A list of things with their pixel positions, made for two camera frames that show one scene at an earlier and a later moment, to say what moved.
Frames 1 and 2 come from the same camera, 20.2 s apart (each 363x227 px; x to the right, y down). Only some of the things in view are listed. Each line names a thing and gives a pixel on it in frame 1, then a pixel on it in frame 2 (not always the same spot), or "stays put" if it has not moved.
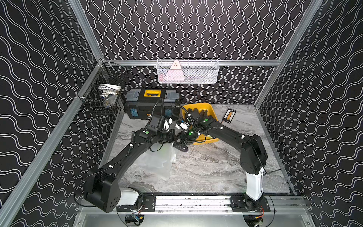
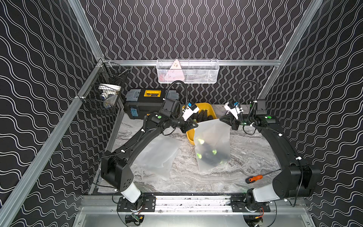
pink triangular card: (175, 73) stays put
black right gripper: (182, 135) → (232, 122)
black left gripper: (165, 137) → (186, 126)
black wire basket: (102, 95) stays put
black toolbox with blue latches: (143, 104) stays put
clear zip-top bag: (159, 160) → (212, 143)
